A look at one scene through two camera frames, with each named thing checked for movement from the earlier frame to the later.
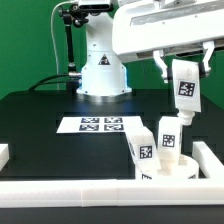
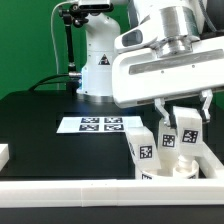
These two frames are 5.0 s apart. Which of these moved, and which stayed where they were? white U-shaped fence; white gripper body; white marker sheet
Moved: white gripper body
Stayed: white marker sheet; white U-shaped fence
